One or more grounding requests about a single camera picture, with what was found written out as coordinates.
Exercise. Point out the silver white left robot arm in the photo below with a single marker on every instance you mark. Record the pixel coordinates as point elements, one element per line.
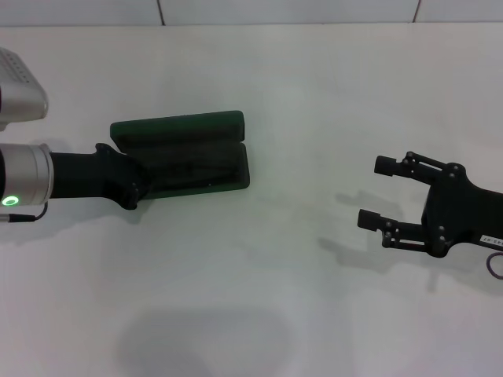
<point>23,176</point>

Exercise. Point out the green glasses case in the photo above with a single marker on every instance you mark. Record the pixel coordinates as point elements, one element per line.
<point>177,125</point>

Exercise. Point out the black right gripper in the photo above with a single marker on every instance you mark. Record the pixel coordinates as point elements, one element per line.
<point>463,212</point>

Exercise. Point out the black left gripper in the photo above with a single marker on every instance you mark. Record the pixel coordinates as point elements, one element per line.
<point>90,176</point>

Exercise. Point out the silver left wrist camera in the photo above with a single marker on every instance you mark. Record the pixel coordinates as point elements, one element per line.
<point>19,94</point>

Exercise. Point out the black glasses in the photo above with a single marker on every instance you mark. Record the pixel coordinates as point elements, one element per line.
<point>220,169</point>

